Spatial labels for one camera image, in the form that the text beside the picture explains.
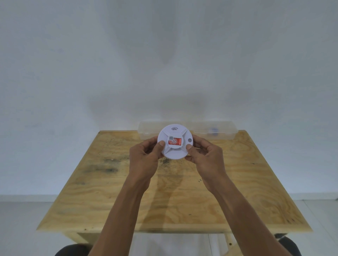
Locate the person's left forearm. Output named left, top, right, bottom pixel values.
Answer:
left=88, top=181, right=151, bottom=256

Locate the wooden table leg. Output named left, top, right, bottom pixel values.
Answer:
left=224, top=233, right=239, bottom=256
left=76, top=233, right=96, bottom=245

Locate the clear plastic storage box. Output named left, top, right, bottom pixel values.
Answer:
left=137, top=120, right=236, bottom=141

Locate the person's leg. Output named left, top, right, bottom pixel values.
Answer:
left=55, top=243, right=93, bottom=256
left=274, top=233, right=302, bottom=256

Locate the white round smoke detector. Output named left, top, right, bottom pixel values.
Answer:
left=157, top=124, right=194, bottom=160

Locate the person's left leg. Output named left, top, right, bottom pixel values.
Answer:
left=55, top=243, right=93, bottom=256

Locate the person's right hand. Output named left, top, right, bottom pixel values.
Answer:
left=184, top=135, right=231, bottom=192

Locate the person's right forearm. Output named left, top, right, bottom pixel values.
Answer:
left=205, top=179, right=294, bottom=256

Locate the person's right leg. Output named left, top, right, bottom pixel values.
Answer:
left=274, top=233, right=302, bottom=256

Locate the person's left hand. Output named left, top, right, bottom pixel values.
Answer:
left=126, top=136, right=165, bottom=187

